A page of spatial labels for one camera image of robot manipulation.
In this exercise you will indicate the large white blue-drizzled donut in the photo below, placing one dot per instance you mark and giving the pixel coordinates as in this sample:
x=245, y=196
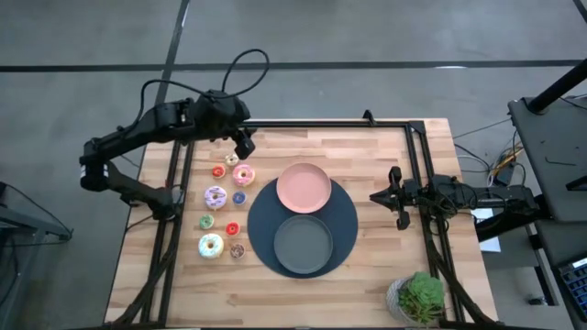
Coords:
x=203, y=247

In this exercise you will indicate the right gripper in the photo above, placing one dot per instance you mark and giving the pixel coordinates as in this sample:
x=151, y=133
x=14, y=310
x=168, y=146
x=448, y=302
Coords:
x=408, y=194

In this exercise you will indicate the dark desk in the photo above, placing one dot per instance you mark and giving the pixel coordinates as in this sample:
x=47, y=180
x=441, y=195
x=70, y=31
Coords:
x=564, y=238

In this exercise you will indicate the large pink frosted donut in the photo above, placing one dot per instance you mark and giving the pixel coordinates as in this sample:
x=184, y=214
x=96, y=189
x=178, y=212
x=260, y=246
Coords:
x=236, y=176

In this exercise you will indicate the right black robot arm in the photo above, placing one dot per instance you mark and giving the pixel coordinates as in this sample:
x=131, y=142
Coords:
x=495, y=197

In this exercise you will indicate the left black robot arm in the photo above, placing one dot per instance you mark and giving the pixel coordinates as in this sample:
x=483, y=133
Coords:
x=137, y=126

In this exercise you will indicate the dark metal stand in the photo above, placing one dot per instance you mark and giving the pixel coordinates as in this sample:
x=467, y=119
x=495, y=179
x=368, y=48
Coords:
x=46, y=227

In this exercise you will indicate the white paper sheet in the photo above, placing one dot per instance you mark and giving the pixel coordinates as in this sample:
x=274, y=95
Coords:
x=490, y=245

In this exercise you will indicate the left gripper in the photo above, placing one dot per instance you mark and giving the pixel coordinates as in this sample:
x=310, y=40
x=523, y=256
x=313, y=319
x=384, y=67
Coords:
x=224, y=114

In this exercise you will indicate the black pole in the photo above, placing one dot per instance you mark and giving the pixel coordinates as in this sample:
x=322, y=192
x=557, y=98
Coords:
x=557, y=87

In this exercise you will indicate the grey plate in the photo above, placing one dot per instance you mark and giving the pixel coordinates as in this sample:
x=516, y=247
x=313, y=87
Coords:
x=303, y=245

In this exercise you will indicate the potted green succulent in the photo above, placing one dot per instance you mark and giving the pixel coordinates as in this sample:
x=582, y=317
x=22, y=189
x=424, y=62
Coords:
x=393, y=298

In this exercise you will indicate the pink plate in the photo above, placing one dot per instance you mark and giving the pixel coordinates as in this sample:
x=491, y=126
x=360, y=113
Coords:
x=303, y=188

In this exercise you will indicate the keyboard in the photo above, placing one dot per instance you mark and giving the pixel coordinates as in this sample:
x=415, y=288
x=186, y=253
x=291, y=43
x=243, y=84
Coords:
x=578, y=284

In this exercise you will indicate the dark round woven placemat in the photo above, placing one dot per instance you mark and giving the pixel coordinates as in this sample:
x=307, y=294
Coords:
x=261, y=229

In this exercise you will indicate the small blue sprinkled donut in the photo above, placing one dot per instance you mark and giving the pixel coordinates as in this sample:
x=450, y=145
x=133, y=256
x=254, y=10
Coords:
x=235, y=198

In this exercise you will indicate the green succulent plant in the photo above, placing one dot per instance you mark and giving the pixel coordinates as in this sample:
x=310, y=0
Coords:
x=424, y=293

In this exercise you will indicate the small white chocolate-drizzled donut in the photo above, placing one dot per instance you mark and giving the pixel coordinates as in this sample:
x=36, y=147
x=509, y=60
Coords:
x=228, y=160

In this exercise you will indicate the large purple frosted donut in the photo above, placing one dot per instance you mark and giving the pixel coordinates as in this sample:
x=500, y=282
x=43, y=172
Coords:
x=208, y=199

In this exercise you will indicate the black cart top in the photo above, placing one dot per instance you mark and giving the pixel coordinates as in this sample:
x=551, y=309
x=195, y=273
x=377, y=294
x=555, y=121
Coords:
x=550, y=151

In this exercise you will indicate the small green donut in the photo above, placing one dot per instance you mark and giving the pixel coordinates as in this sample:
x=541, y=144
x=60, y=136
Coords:
x=202, y=222

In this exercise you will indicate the small chocolate donut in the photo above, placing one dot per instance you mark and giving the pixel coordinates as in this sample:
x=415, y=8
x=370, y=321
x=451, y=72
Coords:
x=233, y=251

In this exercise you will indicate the small red sprinkled donut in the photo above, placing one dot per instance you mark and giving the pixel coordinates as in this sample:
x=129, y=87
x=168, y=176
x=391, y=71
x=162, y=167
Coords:
x=228, y=228

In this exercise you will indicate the small red chocolate-striped donut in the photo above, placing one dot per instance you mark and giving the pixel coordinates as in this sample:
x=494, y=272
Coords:
x=214, y=172

